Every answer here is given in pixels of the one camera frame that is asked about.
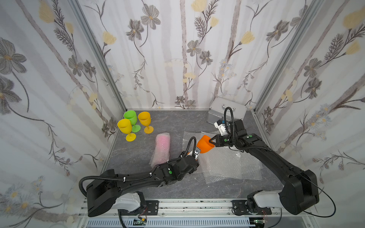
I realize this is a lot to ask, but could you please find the pink glass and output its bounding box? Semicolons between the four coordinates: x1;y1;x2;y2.
150;133;171;168

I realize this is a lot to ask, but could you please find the orange glass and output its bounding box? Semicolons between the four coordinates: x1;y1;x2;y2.
188;135;215;158

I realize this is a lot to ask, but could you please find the amber glass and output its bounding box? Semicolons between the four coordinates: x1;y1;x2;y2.
138;112;154;134

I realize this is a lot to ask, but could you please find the yellow glass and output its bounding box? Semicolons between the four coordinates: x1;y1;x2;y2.
117;119;136;142

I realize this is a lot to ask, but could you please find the green plastic wine glass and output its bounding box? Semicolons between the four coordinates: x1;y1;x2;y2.
124;110;141;133

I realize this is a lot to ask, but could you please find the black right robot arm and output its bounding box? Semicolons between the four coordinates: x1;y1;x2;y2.
209;119;319;215

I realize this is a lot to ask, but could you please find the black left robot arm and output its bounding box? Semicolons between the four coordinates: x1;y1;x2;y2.
79;149;200;217

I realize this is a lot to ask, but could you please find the silver aluminium first aid case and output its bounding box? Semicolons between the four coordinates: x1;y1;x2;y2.
207;97;248;126

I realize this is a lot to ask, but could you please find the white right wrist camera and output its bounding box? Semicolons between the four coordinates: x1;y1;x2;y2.
214;120;228;136

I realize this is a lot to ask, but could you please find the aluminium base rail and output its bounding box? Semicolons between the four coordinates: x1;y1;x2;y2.
75;199;319;228

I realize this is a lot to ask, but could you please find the black corrugated cable conduit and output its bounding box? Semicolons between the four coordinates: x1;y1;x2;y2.
78;173;155;228

